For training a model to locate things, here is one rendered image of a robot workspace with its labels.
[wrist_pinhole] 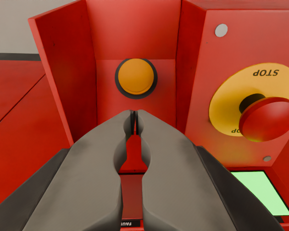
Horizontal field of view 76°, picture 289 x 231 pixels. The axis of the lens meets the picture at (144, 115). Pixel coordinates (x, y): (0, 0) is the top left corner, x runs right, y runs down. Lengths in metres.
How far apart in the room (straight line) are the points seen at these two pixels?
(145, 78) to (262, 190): 0.16
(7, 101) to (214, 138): 0.61
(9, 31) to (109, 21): 0.91
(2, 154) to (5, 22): 0.71
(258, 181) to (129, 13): 0.21
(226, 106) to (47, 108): 0.51
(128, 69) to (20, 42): 0.92
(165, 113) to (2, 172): 0.35
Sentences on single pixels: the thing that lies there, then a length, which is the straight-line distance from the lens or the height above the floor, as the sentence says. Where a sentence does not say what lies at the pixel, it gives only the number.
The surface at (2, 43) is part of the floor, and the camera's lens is 1.13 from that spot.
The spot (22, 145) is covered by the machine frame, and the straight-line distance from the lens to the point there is 0.50.
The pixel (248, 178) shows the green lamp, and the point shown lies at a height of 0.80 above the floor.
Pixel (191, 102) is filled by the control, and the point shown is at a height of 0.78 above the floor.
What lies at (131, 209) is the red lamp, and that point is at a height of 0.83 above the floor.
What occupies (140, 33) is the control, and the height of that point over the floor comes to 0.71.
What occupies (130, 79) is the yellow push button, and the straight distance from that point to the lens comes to 0.20.
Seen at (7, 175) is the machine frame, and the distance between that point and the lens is 0.45.
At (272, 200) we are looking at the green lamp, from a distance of 0.23.
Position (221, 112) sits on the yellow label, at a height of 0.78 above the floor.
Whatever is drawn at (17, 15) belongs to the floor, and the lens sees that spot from 1.06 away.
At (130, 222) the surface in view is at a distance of 0.18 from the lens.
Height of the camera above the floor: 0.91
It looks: 53 degrees down
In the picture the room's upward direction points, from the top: 177 degrees clockwise
